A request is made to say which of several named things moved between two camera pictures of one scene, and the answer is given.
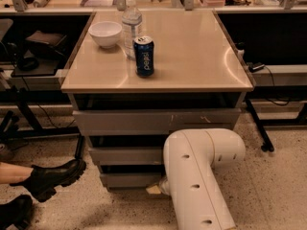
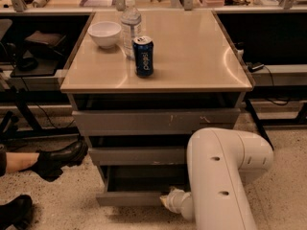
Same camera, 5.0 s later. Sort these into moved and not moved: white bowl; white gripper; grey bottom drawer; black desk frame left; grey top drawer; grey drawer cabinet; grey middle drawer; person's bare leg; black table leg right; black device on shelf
Moved: white gripper; person's bare leg; grey bottom drawer
Not moved: white bowl; grey drawer cabinet; grey top drawer; grey middle drawer; black desk frame left; black device on shelf; black table leg right
